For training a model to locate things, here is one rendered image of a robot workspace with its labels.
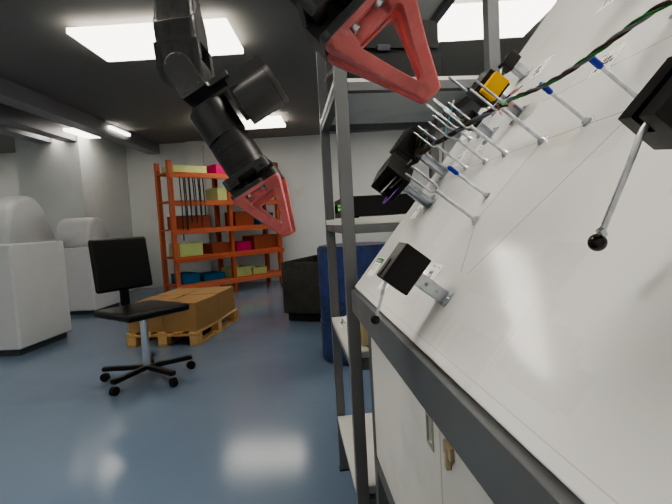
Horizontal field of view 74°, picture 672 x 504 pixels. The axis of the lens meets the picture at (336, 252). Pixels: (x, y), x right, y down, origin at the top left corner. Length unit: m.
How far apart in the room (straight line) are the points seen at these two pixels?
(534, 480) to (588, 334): 0.12
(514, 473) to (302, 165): 8.12
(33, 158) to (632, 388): 8.18
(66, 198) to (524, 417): 7.78
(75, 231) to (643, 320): 6.68
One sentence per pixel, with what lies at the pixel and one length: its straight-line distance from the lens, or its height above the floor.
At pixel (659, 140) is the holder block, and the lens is 0.42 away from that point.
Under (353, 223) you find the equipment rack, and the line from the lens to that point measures 1.27.
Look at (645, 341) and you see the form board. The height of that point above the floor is 0.96.
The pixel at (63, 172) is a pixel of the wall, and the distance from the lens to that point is 8.03.
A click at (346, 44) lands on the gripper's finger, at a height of 1.17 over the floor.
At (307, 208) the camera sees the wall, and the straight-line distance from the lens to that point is 8.34.
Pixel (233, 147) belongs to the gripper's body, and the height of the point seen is 1.16.
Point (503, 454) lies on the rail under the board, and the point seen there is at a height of 0.86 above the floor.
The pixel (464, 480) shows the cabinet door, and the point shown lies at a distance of 0.66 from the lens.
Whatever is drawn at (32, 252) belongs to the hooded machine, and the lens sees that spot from 5.07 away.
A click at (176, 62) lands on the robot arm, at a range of 0.65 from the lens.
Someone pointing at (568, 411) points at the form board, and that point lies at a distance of 0.39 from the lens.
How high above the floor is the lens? 1.05
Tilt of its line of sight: 4 degrees down
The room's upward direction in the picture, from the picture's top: 3 degrees counter-clockwise
